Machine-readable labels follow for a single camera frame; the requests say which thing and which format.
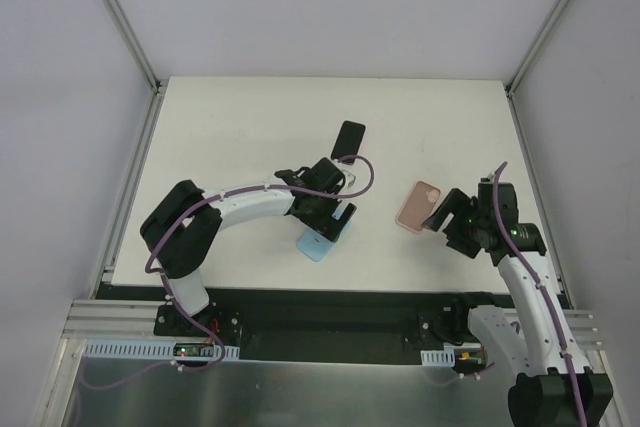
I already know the light blue phone case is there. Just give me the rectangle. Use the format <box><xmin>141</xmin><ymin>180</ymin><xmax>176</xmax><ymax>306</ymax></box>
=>
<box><xmin>296</xmin><ymin>206</ymin><xmax>351</xmax><ymax>262</ymax></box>

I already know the pink phone case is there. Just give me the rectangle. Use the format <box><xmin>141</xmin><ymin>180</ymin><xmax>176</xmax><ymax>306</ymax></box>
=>
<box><xmin>395</xmin><ymin>181</ymin><xmax>441</xmax><ymax>234</ymax></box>

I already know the black smartphone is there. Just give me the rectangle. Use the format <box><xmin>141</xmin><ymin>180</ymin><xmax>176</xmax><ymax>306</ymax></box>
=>
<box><xmin>330</xmin><ymin>120</ymin><xmax>366</xmax><ymax>165</ymax></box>

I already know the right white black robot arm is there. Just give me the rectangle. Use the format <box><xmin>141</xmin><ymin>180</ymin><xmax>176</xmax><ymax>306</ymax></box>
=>
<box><xmin>423</xmin><ymin>178</ymin><xmax>613</xmax><ymax>426</ymax></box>

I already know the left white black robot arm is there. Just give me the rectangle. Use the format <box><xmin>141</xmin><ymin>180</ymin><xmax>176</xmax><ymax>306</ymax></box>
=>
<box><xmin>140</xmin><ymin>158</ymin><xmax>356</xmax><ymax>336</ymax></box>

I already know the metal front sheet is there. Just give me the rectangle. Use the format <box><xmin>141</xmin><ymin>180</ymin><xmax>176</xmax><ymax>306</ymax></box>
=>
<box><xmin>34</xmin><ymin>339</ymin><xmax>511</xmax><ymax>426</ymax></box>

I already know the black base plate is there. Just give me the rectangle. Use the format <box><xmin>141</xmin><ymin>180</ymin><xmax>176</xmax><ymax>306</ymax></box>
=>
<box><xmin>97</xmin><ymin>284</ymin><xmax>514</xmax><ymax>366</ymax></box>

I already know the right white cable duct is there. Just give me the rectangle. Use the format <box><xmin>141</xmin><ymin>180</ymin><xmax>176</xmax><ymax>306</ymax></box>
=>
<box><xmin>420</xmin><ymin>349</ymin><xmax>456</xmax><ymax>368</ymax></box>

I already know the white cable duct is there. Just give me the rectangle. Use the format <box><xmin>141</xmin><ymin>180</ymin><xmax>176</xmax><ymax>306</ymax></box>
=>
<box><xmin>420</xmin><ymin>349</ymin><xmax>456</xmax><ymax>368</ymax></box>
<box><xmin>84</xmin><ymin>339</ymin><xmax>240</xmax><ymax>362</ymax></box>

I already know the right aluminium frame post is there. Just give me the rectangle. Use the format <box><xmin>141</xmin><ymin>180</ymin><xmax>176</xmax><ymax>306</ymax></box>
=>
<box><xmin>505</xmin><ymin>0</ymin><xmax>572</xmax><ymax>99</ymax></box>

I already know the aluminium frame post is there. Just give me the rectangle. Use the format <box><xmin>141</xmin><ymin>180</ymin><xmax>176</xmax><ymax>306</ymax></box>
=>
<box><xmin>505</xmin><ymin>0</ymin><xmax>572</xmax><ymax>99</ymax></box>
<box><xmin>101</xmin><ymin>0</ymin><xmax>162</xmax><ymax>94</ymax></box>

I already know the left white cable duct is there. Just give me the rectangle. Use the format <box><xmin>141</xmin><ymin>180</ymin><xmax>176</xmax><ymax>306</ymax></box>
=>
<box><xmin>84</xmin><ymin>339</ymin><xmax>240</xmax><ymax>362</ymax></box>

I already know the left aluminium frame post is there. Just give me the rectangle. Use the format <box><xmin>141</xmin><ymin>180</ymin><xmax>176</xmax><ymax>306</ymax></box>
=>
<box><xmin>101</xmin><ymin>0</ymin><xmax>162</xmax><ymax>94</ymax></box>

